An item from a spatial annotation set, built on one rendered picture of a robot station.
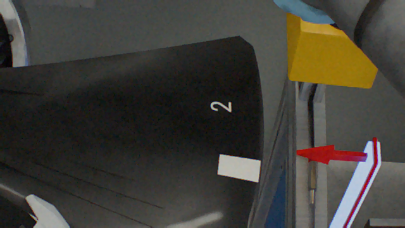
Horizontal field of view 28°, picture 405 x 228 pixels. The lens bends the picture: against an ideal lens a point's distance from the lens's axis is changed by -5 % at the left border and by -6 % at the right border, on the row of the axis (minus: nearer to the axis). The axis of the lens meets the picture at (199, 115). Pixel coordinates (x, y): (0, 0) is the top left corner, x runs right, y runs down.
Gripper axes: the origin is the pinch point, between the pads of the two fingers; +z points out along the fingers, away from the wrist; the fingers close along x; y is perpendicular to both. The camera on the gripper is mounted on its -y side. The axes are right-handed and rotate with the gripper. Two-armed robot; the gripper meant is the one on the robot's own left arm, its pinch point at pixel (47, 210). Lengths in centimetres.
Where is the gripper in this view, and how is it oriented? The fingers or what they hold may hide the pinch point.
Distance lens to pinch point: 62.2
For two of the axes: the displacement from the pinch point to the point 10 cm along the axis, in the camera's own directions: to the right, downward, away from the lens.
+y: -8.3, 4.8, -2.7
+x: 0.1, 5.1, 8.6
